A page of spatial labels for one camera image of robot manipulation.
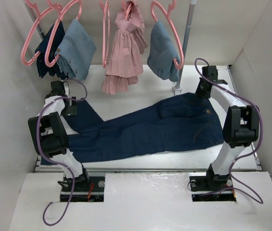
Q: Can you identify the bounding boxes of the dark blue denim trousers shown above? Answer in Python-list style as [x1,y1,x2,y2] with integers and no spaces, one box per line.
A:
[39,92,224,167]

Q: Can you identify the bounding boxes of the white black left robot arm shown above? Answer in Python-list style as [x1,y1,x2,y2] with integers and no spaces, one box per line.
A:
[28,80,90,191]

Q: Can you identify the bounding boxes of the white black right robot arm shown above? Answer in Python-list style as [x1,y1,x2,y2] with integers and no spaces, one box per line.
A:
[196,65,260,190]

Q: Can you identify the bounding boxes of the hanging dark navy trousers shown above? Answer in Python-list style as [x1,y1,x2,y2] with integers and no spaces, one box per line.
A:
[35,22,67,79]

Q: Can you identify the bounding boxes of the hanging blue grey trousers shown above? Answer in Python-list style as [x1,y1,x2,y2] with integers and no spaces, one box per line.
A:
[147,21,180,82]

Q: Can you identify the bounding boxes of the hanging light blue trousers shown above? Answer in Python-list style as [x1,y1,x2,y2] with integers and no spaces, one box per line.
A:
[55,19,96,80]

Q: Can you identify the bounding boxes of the pink hanger holding dress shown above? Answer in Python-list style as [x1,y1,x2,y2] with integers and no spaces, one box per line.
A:
[122,0,136,20]

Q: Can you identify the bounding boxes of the white right rack foot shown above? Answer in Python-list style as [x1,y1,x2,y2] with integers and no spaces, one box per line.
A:
[172,81,182,96]

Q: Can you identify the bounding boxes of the hanging pink dress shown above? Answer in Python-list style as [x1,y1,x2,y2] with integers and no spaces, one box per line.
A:
[102,2,148,95]

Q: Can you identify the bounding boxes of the grey right rack pole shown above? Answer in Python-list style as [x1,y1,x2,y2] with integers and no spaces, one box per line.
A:
[178,0,197,83]

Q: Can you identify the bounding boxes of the grey rack pole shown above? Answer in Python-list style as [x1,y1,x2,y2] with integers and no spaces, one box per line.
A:
[178,0,197,83]
[24,0,45,39]

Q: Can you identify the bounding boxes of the grey left rack pole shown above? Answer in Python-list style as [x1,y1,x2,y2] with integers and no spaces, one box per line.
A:
[24,0,45,39]

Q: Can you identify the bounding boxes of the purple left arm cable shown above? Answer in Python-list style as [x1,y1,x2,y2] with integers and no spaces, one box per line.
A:
[36,78,88,227]

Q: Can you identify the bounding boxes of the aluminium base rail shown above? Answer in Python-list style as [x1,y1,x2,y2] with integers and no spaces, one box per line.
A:
[35,154,262,174]

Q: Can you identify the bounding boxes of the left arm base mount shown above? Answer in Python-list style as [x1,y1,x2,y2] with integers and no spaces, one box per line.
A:
[57,176,105,203]

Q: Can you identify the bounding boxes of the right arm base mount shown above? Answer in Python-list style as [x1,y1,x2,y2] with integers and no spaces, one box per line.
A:
[187,175,236,202]

